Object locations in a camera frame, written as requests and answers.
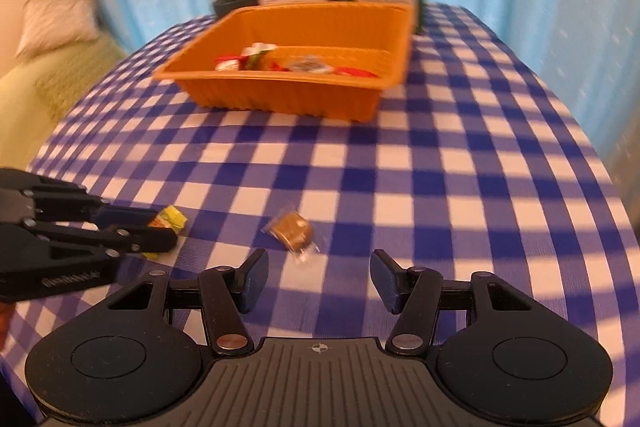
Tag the blue white checkered tablecloth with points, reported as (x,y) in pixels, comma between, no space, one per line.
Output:
(470,165)

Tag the brown candy clear wrapper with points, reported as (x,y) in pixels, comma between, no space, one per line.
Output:
(295,233)

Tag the white patterned pillow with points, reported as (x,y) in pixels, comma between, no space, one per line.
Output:
(50,24)

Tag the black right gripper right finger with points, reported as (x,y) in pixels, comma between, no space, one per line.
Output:
(413,295)

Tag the red candy in tray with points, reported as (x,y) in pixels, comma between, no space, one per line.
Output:
(229,63)

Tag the clear grey snack packet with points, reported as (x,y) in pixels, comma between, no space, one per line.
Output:
(308,65)

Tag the left hand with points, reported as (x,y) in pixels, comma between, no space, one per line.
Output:
(7,311)

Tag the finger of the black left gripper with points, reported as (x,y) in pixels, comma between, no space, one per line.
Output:
(130,239)
(110,211)

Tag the green sofa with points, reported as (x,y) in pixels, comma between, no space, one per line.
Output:
(40,90)

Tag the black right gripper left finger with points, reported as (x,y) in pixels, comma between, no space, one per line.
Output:
(226,294)

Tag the orange plastic tray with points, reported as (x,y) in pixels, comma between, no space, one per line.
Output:
(370,36)

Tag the white green candy in tray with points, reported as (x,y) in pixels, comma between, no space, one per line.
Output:
(251,56)

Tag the small red candy packet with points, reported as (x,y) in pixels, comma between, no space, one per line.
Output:
(353,72)

